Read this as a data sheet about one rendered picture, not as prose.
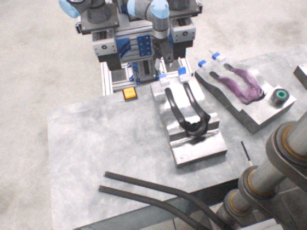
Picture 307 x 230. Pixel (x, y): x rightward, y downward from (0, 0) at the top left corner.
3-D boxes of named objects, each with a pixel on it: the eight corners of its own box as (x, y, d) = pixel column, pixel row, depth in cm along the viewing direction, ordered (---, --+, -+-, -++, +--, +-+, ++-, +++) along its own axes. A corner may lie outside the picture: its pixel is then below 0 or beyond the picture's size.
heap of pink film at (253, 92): (211, 79, 142) (214, 70, 135) (235, 66, 146) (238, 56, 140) (243, 109, 130) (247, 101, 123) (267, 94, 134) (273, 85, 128)
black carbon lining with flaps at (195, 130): (163, 90, 139) (162, 79, 131) (189, 84, 140) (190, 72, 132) (182, 143, 121) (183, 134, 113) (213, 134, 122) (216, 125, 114)
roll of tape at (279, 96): (290, 99, 126) (293, 95, 123) (279, 107, 124) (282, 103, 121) (277, 89, 129) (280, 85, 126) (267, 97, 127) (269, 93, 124)
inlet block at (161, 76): (155, 73, 147) (155, 66, 142) (163, 70, 147) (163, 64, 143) (161, 89, 140) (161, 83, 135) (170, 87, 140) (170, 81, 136)
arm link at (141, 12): (141, 4, 116) (160, 11, 113) (126, 17, 111) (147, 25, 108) (138, -12, 109) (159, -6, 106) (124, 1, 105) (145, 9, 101)
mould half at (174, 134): (151, 92, 147) (149, 78, 136) (191, 82, 150) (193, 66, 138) (177, 168, 122) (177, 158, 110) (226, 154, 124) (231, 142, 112)
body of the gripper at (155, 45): (166, 45, 126) (165, 25, 116) (171, 56, 122) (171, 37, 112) (152, 49, 126) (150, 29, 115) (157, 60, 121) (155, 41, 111)
